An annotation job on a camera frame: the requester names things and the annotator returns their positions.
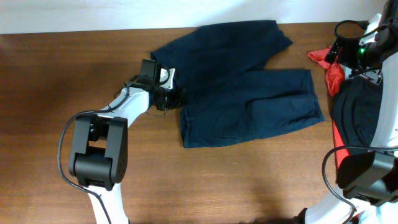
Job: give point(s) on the black garment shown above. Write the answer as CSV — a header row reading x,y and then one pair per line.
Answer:
x,y
356,111

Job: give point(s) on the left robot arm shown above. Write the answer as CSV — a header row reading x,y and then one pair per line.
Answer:
x,y
99,150

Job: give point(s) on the white garment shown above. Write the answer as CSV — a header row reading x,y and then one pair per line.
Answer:
x,y
385,214

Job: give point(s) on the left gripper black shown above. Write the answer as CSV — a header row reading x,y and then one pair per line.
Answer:
x,y
177,101

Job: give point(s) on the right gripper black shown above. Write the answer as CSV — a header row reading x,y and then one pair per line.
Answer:
x,y
350,45

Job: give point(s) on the red garment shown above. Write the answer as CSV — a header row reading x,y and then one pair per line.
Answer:
x,y
334,77

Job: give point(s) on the navy blue shorts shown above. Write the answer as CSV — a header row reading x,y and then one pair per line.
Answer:
x,y
229,97

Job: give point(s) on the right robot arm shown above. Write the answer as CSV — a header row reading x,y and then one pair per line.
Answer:
x,y
367,177

